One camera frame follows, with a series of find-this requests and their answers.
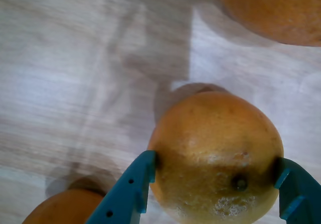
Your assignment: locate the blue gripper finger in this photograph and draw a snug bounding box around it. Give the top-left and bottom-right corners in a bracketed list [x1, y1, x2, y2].
[85, 150, 157, 224]
[273, 157, 321, 224]

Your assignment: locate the small deep orange mandarin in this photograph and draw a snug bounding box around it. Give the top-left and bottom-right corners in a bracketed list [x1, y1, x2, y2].
[22, 188, 106, 224]

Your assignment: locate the medium orange mandarin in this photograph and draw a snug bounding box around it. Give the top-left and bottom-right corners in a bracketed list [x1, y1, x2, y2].
[147, 90, 284, 224]

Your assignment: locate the large orange mandarin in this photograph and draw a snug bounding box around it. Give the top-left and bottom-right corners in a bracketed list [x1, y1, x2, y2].
[217, 0, 321, 47]

